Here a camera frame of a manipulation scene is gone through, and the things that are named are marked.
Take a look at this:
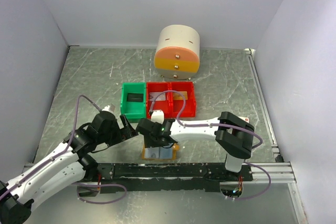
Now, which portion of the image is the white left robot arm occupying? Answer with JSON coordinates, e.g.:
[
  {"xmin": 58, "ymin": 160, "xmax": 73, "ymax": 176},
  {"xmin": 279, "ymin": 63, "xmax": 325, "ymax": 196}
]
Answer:
[{"xmin": 1, "ymin": 111, "xmax": 138, "ymax": 223}]

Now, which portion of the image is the green plastic bin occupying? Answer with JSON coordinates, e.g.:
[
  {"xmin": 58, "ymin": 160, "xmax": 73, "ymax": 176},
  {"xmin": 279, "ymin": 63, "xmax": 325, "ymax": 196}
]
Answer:
[{"xmin": 120, "ymin": 82, "xmax": 146, "ymax": 123}]

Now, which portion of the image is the round three-drawer mini cabinet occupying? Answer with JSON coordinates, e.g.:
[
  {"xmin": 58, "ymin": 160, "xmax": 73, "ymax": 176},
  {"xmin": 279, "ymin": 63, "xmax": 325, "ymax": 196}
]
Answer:
[{"xmin": 154, "ymin": 25, "xmax": 200, "ymax": 80}]

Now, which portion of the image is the silver VIP card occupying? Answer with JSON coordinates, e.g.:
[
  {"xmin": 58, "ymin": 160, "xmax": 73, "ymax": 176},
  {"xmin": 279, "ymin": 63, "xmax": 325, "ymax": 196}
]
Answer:
[{"xmin": 149, "ymin": 92, "xmax": 166, "ymax": 101}]

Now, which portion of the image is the aluminium frame rail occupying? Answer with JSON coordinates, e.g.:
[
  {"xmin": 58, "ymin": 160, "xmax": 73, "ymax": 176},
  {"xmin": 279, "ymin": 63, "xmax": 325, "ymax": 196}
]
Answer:
[{"xmin": 244, "ymin": 48, "xmax": 297, "ymax": 184}]

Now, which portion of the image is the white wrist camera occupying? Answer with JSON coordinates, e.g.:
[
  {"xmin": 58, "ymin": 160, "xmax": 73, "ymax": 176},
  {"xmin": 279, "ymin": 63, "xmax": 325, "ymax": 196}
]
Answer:
[
  {"xmin": 102, "ymin": 104, "xmax": 115, "ymax": 114},
  {"xmin": 151, "ymin": 110, "xmax": 164, "ymax": 124}
]

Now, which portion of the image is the gold VIP card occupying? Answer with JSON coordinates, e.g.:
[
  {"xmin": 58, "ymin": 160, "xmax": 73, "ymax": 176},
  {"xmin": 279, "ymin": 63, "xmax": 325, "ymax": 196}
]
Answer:
[{"xmin": 173, "ymin": 91, "xmax": 188, "ymax": 100}]

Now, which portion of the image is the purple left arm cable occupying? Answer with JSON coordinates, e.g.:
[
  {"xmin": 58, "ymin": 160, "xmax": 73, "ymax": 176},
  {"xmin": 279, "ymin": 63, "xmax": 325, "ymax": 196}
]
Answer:
[{"xmin": 0, "ymin": 94, "xmax": 128, "ymax": 205}]

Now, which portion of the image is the red bin with gold card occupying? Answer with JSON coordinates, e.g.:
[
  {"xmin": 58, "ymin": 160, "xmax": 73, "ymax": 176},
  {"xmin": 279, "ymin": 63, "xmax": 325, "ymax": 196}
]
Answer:
[{"xmin": 171, "ymin": 81, "xmax": 196, "ymax": 118}]

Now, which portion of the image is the tan leather card holder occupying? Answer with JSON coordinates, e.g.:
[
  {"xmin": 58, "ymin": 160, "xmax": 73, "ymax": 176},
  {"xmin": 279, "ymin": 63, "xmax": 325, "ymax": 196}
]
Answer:
[{"xmin": 142, "ymin": 144, "xmax": 180, "ymax": 161}]

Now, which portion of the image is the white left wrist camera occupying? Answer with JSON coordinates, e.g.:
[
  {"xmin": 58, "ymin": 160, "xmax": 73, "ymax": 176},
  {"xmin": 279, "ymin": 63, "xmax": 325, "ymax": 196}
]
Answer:
[{"xmin": 102, "ymin": 104, "xmax": 115, "ymax": 114}]

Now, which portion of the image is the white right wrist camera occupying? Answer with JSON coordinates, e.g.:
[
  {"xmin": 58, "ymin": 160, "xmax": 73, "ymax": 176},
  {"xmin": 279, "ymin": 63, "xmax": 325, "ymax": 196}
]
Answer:
[{"xmin": 151, "ymin": 110, "xmax": 164, "ymax": 124}]

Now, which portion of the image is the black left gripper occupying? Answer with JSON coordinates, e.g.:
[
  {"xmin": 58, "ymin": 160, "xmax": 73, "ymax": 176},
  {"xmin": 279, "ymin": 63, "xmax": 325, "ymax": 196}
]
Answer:
[{"xmin": 97, "ymin": 113, "xmax": 138, "ymax": 146}]

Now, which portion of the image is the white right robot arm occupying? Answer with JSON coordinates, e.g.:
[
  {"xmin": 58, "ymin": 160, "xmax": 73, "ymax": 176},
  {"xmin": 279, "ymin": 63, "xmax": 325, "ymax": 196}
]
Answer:
[{"xmin": 136, "ymin": 112, "xmax": 255, "ymax": 181}]

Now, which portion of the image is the black card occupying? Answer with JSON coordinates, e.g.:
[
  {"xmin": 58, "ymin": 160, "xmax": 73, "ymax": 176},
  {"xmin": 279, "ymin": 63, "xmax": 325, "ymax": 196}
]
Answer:
[{"xmin": 127, "ymin": 93, "xmax": 143, "ymax": 103}]

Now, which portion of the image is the red bin with silver card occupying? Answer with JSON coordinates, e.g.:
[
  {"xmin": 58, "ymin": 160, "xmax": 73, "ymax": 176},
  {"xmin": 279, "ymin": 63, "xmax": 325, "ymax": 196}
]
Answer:
[{"xmin": 146, "ymin": 82, "xmax": 171, "ymax": 119}]

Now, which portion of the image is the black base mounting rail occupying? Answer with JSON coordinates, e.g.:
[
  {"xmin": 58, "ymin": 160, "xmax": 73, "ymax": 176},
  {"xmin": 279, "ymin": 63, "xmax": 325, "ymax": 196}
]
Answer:
[{"xmin": 79, "ymin": 163, "xmax": 253, "ymax": 193}]

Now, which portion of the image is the white red card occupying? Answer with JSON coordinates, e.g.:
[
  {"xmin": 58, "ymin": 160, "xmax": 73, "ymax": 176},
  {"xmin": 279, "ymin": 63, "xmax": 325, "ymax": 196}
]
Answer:
[{"xmin": 239, "ymin": 116, "xmax": 249, "ymax": 123}]

